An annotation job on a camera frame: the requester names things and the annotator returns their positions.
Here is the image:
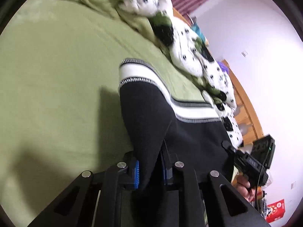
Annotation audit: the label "green bed blanket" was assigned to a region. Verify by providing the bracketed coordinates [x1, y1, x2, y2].
[0, 0, 213, 227]

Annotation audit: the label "black pants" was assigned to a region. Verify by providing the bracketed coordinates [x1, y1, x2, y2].
[118, 58, 239, 227]

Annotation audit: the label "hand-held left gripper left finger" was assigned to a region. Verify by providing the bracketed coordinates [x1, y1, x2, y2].
[27, 151, 141, 227]

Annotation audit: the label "person's right hand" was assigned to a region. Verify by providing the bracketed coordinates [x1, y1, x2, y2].
[237, 172, 255, 202]

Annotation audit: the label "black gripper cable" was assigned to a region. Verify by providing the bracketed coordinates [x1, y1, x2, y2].
[254, 148, 271, 201]

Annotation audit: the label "purple mesh item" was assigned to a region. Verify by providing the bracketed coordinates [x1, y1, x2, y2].
[218, 61, 230, 76]

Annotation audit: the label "red box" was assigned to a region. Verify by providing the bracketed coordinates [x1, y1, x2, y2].
[266, 199, 286, 219]

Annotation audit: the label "wooden bed frame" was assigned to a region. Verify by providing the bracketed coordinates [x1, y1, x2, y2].
[172, 7, 264, 148]

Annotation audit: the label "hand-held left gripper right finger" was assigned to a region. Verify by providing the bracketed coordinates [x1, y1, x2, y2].
[160, 143, 271, 227]

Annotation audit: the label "teal patterned pillow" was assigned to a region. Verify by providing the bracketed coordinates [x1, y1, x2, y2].
[191, 24, 208, 46]

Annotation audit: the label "white floral quilt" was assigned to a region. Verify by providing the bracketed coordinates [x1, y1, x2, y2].
[95, 0, 244, 147]

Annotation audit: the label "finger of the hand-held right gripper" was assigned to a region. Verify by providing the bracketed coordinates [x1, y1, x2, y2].
[222, 141, 237, 155]

